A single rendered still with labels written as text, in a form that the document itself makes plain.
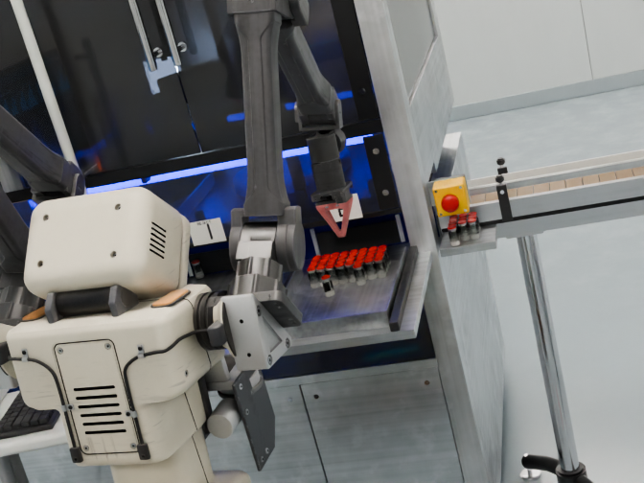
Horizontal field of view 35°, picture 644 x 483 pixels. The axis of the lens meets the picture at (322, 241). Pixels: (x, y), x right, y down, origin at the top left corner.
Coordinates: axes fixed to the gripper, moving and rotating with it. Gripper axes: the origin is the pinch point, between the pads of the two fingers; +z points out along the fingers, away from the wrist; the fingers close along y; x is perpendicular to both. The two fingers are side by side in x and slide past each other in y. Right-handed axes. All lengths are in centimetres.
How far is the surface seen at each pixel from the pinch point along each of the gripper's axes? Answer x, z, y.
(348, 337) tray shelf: 2.7, 21.0, -1.6
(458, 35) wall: 13, -22, 497
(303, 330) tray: 12.2, 18.8, 0.8
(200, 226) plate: 42, 0, 35
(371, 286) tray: 1.1, 17.2, 22.1
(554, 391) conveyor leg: -32, 61, 59
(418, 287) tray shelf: -9.8, 18.0, 17.7
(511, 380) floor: -14, 88, 142
